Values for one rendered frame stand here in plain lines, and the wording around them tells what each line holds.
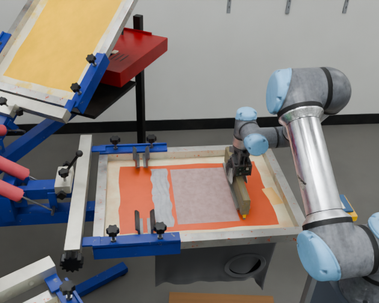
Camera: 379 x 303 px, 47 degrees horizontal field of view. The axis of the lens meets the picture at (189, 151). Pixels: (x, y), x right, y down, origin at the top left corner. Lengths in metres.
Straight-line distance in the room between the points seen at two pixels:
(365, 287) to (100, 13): 1.78
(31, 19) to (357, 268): 2.02
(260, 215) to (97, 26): 1.25
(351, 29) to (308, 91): 2.88
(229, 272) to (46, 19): 1.57
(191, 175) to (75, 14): 1.07
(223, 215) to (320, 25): 2.46
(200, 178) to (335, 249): 0.97
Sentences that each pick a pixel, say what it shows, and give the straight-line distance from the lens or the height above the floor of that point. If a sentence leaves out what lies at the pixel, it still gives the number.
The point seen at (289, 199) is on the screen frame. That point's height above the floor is 0.99.
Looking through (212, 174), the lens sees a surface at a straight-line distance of 1.89.
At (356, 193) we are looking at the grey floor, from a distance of 3.56.
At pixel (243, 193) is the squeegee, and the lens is 1.66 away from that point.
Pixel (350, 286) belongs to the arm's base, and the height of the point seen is 1.24.
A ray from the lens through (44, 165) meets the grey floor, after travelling 3.63.
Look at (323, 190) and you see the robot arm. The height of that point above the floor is 1.48.
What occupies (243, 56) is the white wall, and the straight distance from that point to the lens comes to 3.74.
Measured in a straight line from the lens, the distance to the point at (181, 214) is 1.69.
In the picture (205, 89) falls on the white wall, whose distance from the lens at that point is 3.80.
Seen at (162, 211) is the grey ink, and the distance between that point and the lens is 1.69.
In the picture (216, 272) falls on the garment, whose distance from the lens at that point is 1.83.
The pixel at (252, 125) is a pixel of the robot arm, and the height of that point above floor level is 1.33.
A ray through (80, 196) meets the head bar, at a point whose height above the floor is 1.04.
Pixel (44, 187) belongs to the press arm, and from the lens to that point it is 1.73.
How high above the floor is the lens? 2.12
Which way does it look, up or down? 35 degrees down
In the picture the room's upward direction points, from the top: 3 degrees clockwise
